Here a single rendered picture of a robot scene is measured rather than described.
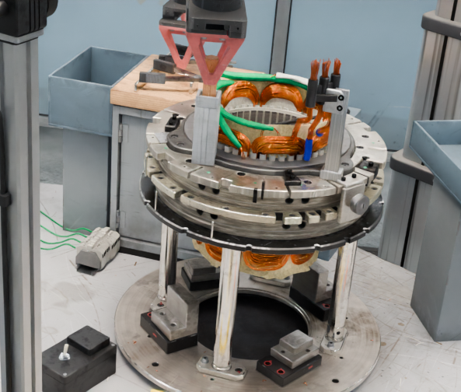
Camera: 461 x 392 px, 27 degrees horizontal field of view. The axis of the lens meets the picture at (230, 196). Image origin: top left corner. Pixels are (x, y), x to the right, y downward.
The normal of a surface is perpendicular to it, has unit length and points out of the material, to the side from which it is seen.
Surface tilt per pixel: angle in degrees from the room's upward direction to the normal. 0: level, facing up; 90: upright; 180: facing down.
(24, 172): 90
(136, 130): 90
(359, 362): 0
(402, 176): 90
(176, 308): 90
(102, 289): 0
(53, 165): 0
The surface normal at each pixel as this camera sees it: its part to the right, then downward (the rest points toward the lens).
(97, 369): 0.79, 0.33
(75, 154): -0.26, 0.41
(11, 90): -0.49, 0.36
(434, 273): -0.97, 0.03
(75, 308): 0.07, -0.89
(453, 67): -0.66, 0.29
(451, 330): 0.21, 0.45
